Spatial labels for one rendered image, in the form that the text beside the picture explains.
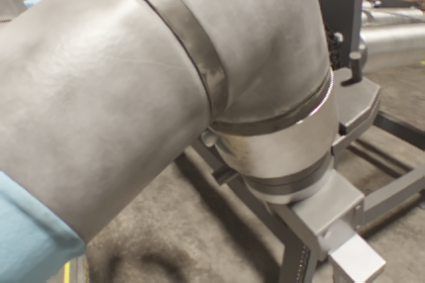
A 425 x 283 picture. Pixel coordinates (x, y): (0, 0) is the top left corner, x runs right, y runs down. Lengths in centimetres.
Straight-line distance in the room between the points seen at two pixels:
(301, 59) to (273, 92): 2
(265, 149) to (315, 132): 3
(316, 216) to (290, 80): 11
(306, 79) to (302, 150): 5
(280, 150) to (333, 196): 7
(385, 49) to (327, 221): 63
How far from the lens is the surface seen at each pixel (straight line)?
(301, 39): 16
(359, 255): 28
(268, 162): 20
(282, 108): 17
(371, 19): 126
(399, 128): 180
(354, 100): 27
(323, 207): 25
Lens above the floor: 103
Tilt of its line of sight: 26 degrees down
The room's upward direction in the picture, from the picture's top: 2 degrees counter-clockwise
